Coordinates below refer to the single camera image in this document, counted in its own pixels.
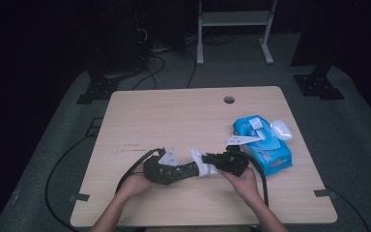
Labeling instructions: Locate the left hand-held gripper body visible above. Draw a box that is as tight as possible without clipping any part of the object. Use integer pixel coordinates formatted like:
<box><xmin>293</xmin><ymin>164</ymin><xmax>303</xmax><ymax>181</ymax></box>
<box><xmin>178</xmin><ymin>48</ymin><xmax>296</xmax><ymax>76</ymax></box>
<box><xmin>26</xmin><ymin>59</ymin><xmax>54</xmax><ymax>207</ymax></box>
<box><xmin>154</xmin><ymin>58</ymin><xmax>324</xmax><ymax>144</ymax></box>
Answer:
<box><xmin>142</xmin><ymin>147</ymin><xmax>180</xmax><ymax>187</ymax></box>

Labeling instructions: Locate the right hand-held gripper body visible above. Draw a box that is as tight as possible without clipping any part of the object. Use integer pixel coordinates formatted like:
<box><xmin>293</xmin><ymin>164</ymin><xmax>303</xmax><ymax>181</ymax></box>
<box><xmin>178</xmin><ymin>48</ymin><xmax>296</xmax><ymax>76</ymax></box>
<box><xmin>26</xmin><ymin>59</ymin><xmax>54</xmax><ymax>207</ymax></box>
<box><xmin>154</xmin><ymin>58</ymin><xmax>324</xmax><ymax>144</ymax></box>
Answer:
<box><xmin>220</xmin><ymin>134</ymin><xmax>262</xmax><ymax>178</ymax></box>

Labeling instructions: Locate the blue wet wipes pack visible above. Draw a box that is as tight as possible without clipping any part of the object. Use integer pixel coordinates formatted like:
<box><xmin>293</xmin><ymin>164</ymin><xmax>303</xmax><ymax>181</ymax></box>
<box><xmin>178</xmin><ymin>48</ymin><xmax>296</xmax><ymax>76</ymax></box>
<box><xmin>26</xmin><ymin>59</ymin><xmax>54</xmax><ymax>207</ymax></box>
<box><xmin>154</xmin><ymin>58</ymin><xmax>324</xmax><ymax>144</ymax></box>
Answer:
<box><xmin>232</xmin><ymin>114</ymin><xmax>294</xmax><ymax>178</ymax></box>

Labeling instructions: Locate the person's right hand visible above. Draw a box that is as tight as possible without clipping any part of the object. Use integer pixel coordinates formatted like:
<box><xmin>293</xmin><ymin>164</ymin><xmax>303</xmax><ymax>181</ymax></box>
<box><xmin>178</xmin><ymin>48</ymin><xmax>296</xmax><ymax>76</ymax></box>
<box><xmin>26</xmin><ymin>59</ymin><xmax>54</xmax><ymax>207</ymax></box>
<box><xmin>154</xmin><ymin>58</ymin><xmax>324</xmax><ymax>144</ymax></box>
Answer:
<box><xmin>220</xmin><ymin>167</ymin><xmax>263</xmax><ymax>205</ymax></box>

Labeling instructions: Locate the person's left hand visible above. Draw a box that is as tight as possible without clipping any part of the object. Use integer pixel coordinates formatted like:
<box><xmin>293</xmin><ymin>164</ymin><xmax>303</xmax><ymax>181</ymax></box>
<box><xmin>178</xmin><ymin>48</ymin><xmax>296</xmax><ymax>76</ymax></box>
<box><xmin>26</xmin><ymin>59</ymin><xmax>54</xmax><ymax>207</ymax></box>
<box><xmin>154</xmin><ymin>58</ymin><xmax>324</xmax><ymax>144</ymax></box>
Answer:
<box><xmin>115</xmin><ymin>172</ymin><xmax>157</xmax><ymax>203</ymax></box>

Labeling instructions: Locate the white oval object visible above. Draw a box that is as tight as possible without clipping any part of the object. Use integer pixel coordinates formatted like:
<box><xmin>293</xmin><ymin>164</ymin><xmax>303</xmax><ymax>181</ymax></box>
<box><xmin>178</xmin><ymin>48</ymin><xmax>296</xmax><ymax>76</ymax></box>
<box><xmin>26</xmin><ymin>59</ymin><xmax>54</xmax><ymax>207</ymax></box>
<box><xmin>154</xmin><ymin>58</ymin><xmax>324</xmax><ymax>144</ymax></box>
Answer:
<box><xmin>271</xmin><ymin>120</ymin><xmax>294</xmax><ymax>142</ymax></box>

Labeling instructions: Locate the grey tape strip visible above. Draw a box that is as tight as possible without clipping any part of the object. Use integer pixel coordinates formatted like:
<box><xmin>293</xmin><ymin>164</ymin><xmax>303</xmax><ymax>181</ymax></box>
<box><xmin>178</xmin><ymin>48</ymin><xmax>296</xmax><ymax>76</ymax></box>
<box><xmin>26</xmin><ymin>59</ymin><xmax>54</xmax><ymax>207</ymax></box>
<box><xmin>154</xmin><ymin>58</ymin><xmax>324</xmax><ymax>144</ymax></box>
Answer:
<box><xmin>69</xmin><ymin>192</ymin><xmax>91</xmax><ymax>203</ymax></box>
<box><xmin>313</xmin><ymin>188</ymin><xmax>337</xmax><ymax>198</ymax></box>

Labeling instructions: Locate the black stand base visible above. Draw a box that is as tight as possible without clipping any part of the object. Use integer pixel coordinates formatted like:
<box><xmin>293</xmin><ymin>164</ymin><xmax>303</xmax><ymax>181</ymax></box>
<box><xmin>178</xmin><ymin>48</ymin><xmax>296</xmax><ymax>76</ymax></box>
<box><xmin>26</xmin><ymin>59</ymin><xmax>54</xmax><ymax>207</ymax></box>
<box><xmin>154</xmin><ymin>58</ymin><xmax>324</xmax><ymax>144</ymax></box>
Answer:
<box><xmin>293</xmin><ymin>64</ymin><xmax>346</xmax><ymax>101</ymax></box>
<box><xmin>75</xmin><ymin>76</ymin><xmax>121</xmax><ymax>105</ymax></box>

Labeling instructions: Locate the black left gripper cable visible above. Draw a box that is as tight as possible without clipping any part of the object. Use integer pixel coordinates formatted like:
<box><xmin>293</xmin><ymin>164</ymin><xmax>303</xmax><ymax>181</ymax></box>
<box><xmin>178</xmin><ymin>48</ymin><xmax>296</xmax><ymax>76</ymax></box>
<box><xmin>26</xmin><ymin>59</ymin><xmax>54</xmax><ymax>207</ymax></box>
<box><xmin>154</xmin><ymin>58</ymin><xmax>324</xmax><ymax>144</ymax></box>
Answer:
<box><xmin>115</xmin><ymin>148</ymin><xmax>166</xmax><ymax>194</ymax></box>

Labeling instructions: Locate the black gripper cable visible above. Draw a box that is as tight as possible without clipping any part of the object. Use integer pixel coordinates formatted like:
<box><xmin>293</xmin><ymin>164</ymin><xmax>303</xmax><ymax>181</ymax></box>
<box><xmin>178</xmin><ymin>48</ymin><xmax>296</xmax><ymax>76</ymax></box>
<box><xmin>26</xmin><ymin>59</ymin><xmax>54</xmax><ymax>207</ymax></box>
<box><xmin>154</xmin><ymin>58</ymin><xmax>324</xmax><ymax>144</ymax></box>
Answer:
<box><xmin>115</xmin><ymin>148</ymin><xmax>166</xmax><ymax>194</ymax></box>
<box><xmin>247</xmin><ymin>154</ymin><xmax>270</xmax><ymax>207</ymax></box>

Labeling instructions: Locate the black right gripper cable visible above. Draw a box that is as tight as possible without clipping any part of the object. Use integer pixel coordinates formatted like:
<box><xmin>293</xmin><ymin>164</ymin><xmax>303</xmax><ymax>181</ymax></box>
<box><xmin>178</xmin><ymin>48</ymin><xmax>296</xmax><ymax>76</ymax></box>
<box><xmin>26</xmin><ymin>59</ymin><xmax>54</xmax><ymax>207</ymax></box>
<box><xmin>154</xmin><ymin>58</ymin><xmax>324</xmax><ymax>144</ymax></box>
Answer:
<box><xmin>247</xmin><ymin>154</ymin><xmax>270</xmax><ymax>207</ymax></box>

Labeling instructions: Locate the black floor cable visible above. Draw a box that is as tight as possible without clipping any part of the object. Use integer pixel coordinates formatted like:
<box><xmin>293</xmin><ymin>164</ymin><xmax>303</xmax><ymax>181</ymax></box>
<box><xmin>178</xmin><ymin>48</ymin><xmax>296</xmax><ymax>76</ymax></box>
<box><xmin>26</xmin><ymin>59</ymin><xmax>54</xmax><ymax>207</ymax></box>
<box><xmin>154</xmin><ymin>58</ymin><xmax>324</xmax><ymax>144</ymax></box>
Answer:
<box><xmin>185</xmin><ymin>49</ymin><xmax>198</xmax><ymax>89</ymax></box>
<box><xmin>327</xmin><ymin>185</ymin><xmax>371</xmax><ymax>232</ymax></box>
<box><xmin>132</xmin><ymin>54</ymin><xmax>167</xmax><ymax>91</ymax></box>
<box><xmin>44</xmin><ymin>134</ymin><xmax>95</xmax><ymax>232</ymax></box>

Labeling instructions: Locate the white metal desk frame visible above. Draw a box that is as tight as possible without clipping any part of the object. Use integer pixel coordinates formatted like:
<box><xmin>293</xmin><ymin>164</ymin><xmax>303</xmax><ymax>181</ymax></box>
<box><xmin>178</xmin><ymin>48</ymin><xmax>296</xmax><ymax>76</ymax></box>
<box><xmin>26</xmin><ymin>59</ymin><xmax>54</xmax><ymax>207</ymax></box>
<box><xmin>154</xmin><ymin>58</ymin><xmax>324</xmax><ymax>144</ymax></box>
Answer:
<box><xmin>196</xmin><ymin>0</ymin><xmax>278</xmax><ymax>67</ymax></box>

